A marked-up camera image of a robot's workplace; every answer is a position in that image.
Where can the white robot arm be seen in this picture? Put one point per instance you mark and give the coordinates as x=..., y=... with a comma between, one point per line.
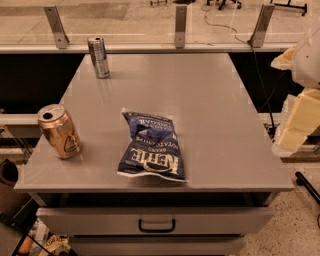
x=306, y=59

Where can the black stand leg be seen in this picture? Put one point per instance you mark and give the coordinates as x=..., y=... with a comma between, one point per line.
x=301, y=180

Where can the metal railing bracket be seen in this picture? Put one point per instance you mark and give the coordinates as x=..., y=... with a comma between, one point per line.
x=180, y=26
x=259, y=33
x=60, y=38

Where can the silver blue redbull can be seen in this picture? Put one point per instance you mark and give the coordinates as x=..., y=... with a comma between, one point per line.
x=98, y=56

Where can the grey lower drawer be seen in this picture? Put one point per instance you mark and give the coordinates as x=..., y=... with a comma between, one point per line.
x=157, y=246

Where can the grey upper drawer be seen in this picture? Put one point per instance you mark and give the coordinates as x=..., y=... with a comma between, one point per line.
x=124, y=221

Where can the grey drawer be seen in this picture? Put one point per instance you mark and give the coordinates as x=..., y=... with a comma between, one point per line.
x=124, y=221
x=157, y=246

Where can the black bin at left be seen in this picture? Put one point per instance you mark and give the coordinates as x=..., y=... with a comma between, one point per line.
x=8, y=173

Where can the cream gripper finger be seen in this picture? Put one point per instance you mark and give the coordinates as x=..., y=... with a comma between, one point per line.
x=300, y=117
x=284, y=60

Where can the black drawer handle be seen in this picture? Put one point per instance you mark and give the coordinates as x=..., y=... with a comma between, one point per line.
x=154, y=227

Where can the right metal railing bracket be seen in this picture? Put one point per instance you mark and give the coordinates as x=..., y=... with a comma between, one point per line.
x=259, y=33

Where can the gold soda can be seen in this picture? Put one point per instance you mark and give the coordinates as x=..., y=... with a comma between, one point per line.
x=58, y=128

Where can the middle metal railing bracket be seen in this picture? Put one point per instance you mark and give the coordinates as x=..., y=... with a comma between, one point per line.
x=180, y=26

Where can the left metal railing bracket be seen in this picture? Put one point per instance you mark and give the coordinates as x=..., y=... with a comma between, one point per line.
x=60, y=38

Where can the blue Kettle chips bag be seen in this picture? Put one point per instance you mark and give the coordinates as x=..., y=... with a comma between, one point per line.
x=154, y=148

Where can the snack bag on floor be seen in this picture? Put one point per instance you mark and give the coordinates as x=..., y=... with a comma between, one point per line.
x=57, y=245

